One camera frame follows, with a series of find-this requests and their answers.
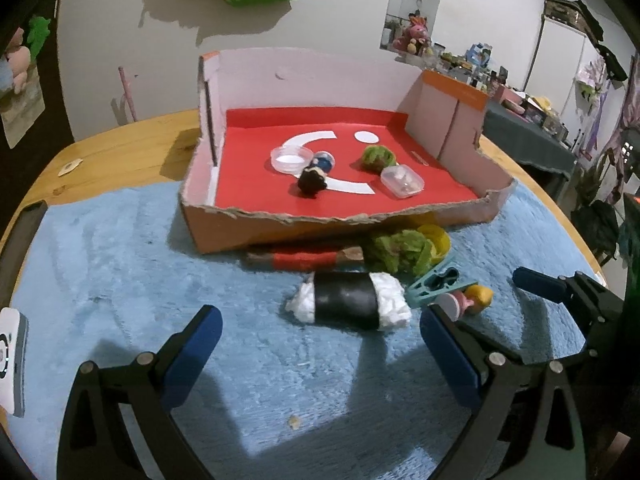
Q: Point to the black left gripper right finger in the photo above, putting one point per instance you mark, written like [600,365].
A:
[530,407]

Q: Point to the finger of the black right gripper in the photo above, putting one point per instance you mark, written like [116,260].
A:
[542,285]

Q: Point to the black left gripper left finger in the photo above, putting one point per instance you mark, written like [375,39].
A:
[94,441]

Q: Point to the blonde pink doll figurine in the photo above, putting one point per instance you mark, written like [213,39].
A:
[472,300]

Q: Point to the small clear plastic container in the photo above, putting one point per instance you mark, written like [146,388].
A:
[402,181]

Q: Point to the black white sushi plush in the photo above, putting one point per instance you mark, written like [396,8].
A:
[359,300]

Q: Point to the black-haired blue figurine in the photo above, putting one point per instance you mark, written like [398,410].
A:
[312,179]

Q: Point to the yellow plastic cup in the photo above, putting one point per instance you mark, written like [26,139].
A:
[439,239]

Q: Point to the teal plastic clip toy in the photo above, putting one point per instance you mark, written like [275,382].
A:
[443,277]

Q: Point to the white square gadget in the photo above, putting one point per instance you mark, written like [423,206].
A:
[13,336]

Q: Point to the green lettuce toy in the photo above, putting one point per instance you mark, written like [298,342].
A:
[407,252]

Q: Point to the dark cluttered side table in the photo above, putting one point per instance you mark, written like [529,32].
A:
[541,156]

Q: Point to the light blue fluffy towel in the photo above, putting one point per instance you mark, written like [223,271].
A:
[111,277]

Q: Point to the red thread wooden spool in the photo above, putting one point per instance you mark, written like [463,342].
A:
[306,260]

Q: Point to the black phone on table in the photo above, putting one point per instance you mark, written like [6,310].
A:
[16,247]

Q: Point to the small white sticker on table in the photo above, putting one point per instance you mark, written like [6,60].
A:
[69,167]

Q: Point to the pink plush on shelf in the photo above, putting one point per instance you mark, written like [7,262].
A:
[414,39]

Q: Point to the round clear plastic lid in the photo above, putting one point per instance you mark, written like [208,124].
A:
[290,159]

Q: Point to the cardboard box red interior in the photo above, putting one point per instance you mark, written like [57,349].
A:
[254,100]

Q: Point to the beige paper bag hanging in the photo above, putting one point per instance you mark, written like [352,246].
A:
[20,111]

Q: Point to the pink stick behind table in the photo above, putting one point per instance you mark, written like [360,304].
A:
[126,91]

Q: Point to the pink plush toys hanging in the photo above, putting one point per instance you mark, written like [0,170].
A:
[15,61]

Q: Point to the green plush hanging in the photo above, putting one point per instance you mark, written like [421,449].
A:
[39,32]

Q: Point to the white cabinet with black frame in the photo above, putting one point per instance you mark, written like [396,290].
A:
[568,37]

